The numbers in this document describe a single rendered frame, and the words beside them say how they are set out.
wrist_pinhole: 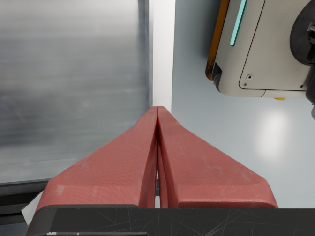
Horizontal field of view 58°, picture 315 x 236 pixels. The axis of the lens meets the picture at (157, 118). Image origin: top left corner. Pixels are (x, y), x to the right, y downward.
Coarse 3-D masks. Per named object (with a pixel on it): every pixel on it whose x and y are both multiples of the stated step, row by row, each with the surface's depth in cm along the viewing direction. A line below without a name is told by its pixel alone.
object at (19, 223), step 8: (0, 216) 41; (8, 216) 41; (16, 216) 41; (0, 224) 40; (8, 224) 40; (16, 224) 40; (24, 224) 46; (0, 232) 46; (8, 232) 46; (16, 232) 47; (24, 232) 47
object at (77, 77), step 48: (0, 0) 27; (48, 0) 27; (96, 0) 28; (144, 0) 29; (0, 48) 29; (48, 48) 30; (96, 48) 31; (144, 48) 31; (0, 96) 32; (48, 96) 33; (96, 96) 34; (144, 96) 35; (0, 144) 36; (48, 144) 37; (96, 144) 38
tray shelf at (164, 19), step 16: (160, 0) 29; (160, 16) 30; (160, 32) 31; (160, 48) 32; (160, 64) 33; (160, 80) 34; (160, 96) 36; (0, 192) 41; (16, 192) 42; (32, 192) 42
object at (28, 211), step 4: (44, 188) 38; (40, 192) 38; (36, 196) 37; (40, 196) 38; (32, 200) 37; (36, 200) 37; (28, 204) 36; (32, 204) 37; (36, 204) 38; (24, 208) 36; (28, 208) 36; (32, 208) 37; (24, 212) 36; (28, 212) 37; (32, 212) 37; (24, 216) 36; (28, 216) 37; (32, 216) 38; (24, 220) 37; (28, 220) 37
